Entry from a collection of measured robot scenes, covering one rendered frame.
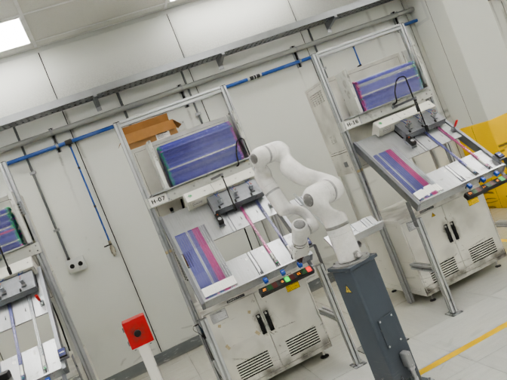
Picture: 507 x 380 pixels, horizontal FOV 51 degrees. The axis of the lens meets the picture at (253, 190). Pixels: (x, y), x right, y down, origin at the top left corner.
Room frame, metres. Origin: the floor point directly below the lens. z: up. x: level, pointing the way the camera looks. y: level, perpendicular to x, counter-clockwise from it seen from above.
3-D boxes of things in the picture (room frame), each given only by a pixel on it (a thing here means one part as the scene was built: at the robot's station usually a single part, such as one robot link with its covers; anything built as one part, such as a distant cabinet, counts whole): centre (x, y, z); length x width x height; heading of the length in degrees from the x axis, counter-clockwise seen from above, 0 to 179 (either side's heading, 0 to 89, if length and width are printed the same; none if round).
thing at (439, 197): (3.78, -1.14, 0.65); 1.01 x 0.73 x 1.29; 15
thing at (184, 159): (3.48, 0.23, 1.52); 0.51 x 0.13 x 0.27; 105
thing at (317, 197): (2.57, -0.29, 1.00); 0.19 x 0.12 x 0.24; 128
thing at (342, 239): (2.59, -0.32, 0.79); 0.19 x 0.19 x 0.18
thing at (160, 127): (3.74, 0.41, 1.82); 0.68 x 0.30 x 0.20; 105
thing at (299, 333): (3.58, 0.32, 0.31); 0.70 x 0.65 x 0.62; 105
